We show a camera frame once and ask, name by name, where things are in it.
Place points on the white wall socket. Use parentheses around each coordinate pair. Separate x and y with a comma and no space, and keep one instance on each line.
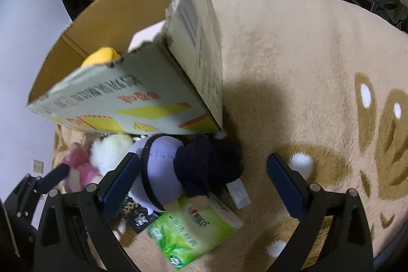
(37,166)

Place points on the beige patterned rug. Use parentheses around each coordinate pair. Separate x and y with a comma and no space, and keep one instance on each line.
(287,68)

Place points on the purple plush doll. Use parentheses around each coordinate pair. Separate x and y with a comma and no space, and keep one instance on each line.
(159,170)

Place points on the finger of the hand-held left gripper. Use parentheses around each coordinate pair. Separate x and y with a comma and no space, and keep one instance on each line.
(55,176)

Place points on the green snack packet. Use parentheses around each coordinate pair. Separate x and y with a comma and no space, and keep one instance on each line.
(191,230)

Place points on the pink and white plush toy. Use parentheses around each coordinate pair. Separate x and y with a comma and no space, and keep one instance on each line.
(81,170)

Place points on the black packet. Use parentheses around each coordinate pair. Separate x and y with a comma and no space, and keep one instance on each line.
(140,216)

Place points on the printed cardboard box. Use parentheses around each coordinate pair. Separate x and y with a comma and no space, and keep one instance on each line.
(143,84)

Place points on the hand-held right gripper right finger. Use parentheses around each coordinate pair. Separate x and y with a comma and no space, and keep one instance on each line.
(287,189)

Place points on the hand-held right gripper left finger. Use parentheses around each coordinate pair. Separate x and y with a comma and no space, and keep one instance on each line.
(121,182)

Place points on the black hanging garment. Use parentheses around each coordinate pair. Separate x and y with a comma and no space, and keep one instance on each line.
(68,1)

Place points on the yellow plush toy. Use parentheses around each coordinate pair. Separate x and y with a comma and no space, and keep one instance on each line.
(100,57)

